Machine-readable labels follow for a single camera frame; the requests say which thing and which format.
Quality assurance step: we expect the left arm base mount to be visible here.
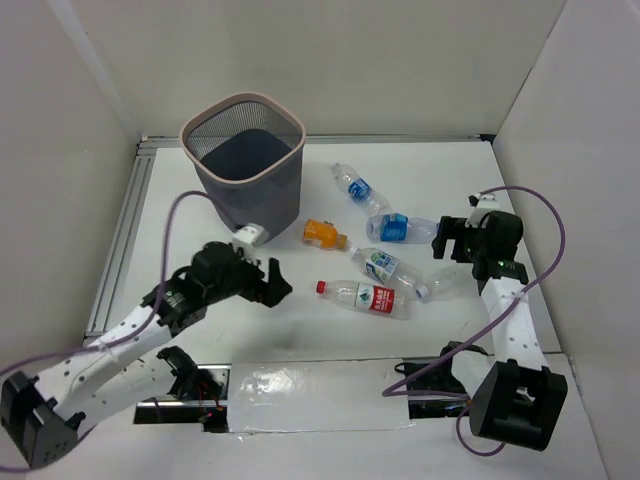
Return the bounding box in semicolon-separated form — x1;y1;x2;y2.
133;346;231;434

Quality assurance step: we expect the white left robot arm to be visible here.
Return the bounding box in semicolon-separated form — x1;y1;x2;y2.
1;242;293;470

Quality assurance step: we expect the blue label bottle upper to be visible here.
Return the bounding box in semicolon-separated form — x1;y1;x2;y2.
331;163;390;217

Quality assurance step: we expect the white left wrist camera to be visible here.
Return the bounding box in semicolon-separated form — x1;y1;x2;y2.
232;223;268;249

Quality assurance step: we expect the clear bottle white cap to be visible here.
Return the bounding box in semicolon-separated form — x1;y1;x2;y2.
415;264;477;303

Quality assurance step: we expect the blue label bottle blue cap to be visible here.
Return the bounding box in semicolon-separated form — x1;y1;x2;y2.
365;213;439;244

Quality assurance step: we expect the small orange juice bottle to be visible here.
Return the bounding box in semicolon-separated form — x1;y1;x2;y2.
302;219;348;251

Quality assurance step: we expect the red label water bottle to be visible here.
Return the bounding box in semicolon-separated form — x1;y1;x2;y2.
316;280;410;320

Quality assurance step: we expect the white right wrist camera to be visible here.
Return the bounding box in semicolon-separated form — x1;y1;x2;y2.
465;193;501;228

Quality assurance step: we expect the aluminium frame rail left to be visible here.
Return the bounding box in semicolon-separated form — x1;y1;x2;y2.
83;140;157;346

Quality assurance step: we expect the grey mesh waste bin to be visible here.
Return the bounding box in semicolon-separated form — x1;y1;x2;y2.
179;92;306;240

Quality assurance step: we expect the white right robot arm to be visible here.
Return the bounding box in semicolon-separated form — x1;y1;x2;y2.
432;211;568;451

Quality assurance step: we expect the green label water bottle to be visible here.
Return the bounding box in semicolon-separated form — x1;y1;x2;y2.
349;247;431;301

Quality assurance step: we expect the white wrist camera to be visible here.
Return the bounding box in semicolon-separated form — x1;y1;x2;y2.
465;193;501;228
232;223;268;249

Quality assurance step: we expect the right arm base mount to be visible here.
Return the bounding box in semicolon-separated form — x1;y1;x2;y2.
406;361;469;420

